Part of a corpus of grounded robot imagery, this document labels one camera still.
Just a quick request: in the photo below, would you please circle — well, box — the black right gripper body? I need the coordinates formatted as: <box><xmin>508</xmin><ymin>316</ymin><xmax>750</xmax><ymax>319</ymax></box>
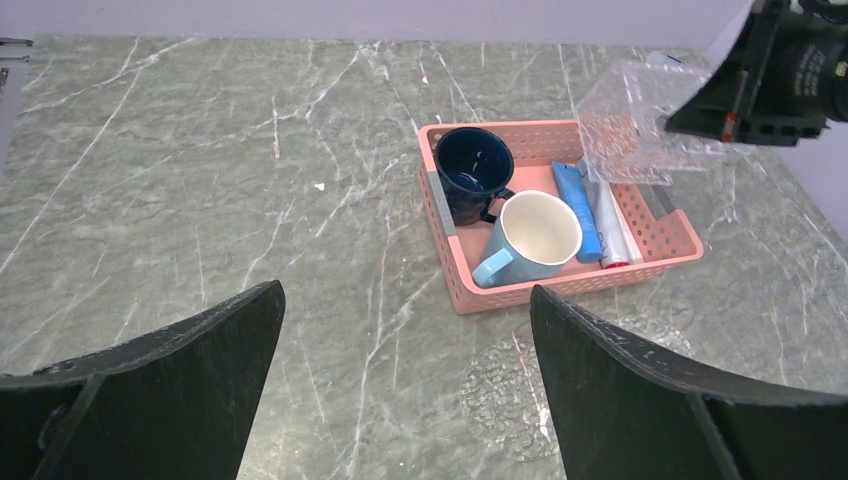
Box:
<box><xmin>735</xmin><ymin>1</ymin><xmax>847</xmax><ymax>146</ymax></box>

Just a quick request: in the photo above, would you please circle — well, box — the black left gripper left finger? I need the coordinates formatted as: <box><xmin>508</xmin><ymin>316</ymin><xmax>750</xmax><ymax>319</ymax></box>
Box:
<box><xmin>1</xmin><ymin>280</ymin><xmax>286</xmax><ymax>479</ymax></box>

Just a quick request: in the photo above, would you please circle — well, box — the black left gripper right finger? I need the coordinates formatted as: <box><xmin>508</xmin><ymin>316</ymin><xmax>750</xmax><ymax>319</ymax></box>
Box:
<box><xmin>530</xmin><ymin>285</ymin><xmax>847</xmax><ymax>479</ymax></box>

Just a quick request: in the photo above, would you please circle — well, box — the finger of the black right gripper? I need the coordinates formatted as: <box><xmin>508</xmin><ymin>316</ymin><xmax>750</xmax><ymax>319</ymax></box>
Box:
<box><xmin>664</xmin><ymin>67</ymin><xmax>749</xmax><ymax>141</ymax></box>

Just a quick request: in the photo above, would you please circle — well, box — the clear textured plastic tray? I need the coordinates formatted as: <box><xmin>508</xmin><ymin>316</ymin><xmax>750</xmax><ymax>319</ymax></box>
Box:
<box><xmin>574</xmin><ymin>55</ymin><xmax>756</xmax><ymax>185</ymax></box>

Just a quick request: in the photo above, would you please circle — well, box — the light blue mug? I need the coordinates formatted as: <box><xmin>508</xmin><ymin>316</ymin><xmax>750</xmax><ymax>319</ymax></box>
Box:
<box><xmin>472</xmin><ymin>190</ymin><xmax>583</xmax><ymax>288</ymax></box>

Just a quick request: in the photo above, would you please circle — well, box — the pink plastic perforated basket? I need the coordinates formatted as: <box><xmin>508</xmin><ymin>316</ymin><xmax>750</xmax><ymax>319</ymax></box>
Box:
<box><xmin>418</xmin><ymin>120</ymin><xmax>704</xmax><ymax>314</ymax></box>

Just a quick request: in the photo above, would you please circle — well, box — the dark blue mug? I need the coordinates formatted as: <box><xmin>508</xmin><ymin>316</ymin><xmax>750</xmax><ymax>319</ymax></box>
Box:
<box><xmin>434</xmin><ymin>127</ymin><xmax>515</xmax><ymax>226</ymax></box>

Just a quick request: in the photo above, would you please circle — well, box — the blue toothpaste tube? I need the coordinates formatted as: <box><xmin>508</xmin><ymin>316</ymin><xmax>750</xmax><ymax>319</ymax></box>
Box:
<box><xmin>552</xmin><ymin>162</ymin><xmax>602</xmax><ymax>263</ymax></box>

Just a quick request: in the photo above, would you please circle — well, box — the white toothbrush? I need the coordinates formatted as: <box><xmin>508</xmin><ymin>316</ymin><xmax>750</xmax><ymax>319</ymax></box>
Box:
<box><xmin>612</xmin><ymin>197</ymin><xmax>644</xmax><ymax>265</ymax></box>

